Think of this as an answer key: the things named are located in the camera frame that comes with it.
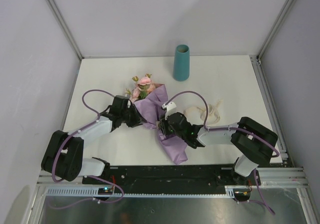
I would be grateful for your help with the beige ribbon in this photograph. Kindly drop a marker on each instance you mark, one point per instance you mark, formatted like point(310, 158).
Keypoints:
point(213, 112)

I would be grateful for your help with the left aluminium frame post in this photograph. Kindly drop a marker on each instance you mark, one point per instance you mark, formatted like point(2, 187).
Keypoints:
point(64, 27)

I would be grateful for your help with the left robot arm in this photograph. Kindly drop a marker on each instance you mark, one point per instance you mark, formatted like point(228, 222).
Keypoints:
point(64, 156)

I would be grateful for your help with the white cable duct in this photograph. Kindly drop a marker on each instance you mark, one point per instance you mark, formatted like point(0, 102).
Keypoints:
point(68, 191)

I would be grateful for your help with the right aluminium table rail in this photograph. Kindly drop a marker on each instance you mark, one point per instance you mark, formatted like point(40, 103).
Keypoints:
point(270, 106)

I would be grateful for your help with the purple wrapping paper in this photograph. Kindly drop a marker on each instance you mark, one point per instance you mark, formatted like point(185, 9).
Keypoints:
point(150, 109)

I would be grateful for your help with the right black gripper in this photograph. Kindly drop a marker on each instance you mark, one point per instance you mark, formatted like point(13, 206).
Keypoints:
point(163, 123)

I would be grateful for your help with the aluminium frame post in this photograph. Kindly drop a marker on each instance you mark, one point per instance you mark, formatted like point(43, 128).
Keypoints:
point(284, 12)
point(64, 27)

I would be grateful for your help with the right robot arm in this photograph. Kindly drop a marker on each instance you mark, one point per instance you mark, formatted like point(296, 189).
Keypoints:
point(256, 142)

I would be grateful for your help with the right aluminium frame post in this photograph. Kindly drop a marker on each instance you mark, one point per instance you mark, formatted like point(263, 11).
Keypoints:
point(284, 12)

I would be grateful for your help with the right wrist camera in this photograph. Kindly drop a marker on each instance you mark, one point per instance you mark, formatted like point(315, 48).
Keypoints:
point(169, 109)

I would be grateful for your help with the teal conical vase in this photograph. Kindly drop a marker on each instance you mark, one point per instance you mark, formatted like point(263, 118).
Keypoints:
point(181, 64)

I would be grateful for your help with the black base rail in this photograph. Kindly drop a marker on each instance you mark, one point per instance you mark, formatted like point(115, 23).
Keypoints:
point(173, 178)

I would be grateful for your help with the pink flower bouquet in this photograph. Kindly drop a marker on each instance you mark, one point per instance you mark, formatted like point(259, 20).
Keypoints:
point(143, 87)

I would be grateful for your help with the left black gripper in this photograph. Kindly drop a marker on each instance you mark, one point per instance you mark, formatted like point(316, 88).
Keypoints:
point(138, 119)

